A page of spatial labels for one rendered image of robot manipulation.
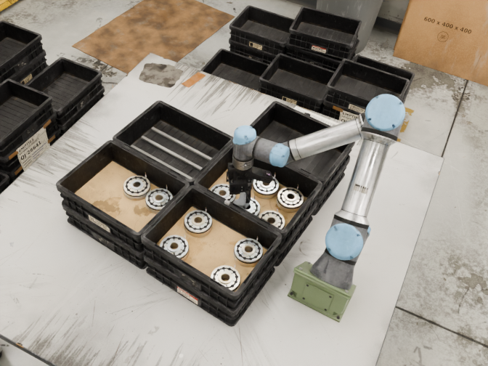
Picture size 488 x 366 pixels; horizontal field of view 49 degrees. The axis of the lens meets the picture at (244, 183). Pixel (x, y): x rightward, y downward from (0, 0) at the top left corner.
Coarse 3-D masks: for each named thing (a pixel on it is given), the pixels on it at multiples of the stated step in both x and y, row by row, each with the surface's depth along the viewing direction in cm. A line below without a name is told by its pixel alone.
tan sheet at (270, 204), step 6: (222, 174) 218; (216, 180) 216; (222, 180) 216; (252, 186) 215; (282, 186) 216; (252, 192) 213; (258, 198) 211; (270, 198) 211; (276, 198) 211; (306, 198) 212; (264, 204) 209; (270, 204) 209; (276, 204) 209; (264, 210) 207; (270, 210) 207; (276, 210) 208; (288, 216) 206
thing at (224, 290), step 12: (204, 192) 198; (264, 228) 189; (144, 240) 183; (276, 240) 186; (156, 252) 183; (168, 252) 180; (180, 264) 178; (204, 276) 175; (252, 276) 176; (216, 288) 174; (228, 288) 172; (240, 288) 173
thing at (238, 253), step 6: (240, 240) 193; (246, 240) 194; (252, 240) 194; (240, 246) 192; (258, 246) 192; (240, 252) 190; (258, 252) 191; (240, 258) 188; (246, 258) 189; (252, 258) 189; (258, 258) 189
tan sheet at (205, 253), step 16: (192, 208) 206; (176, 224) 200; (160, 240) 195; (192, 240) 196; (208, 240) 196; (224, 240) 197; (192, 256) 191; (208, 256) 192; (224, 256) 192; (208, 272) 187; (240, 272) 188
